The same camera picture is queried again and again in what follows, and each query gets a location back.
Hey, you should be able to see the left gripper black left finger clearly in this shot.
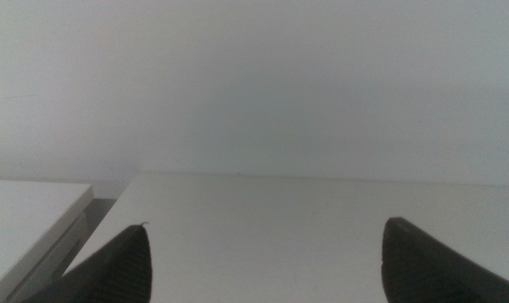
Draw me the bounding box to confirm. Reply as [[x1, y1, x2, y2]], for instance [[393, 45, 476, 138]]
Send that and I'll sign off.
[[20, 222, 153, 303]]

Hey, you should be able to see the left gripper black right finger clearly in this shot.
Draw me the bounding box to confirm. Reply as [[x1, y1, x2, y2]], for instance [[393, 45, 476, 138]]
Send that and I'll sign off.
[[380, 216, 509, 303]]

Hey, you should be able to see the white side table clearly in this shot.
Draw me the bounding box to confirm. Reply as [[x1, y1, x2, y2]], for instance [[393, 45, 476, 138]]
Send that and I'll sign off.
[[0, 179, 94, 303]]

